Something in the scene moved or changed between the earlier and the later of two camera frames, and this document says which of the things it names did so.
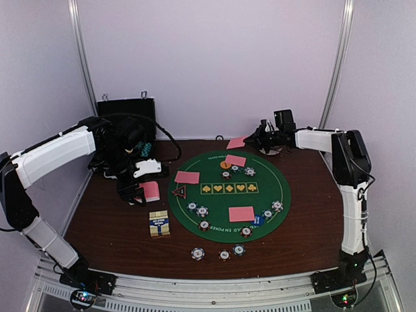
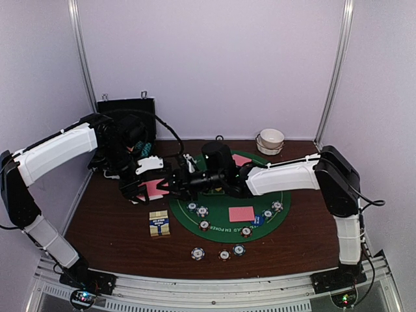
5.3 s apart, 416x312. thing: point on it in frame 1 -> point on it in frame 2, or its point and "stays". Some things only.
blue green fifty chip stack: x=238 y=249 stays
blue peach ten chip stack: x=197 y=253 stays
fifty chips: x=268 y=214 stays
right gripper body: x=267 y=140 -> x=190 y=186
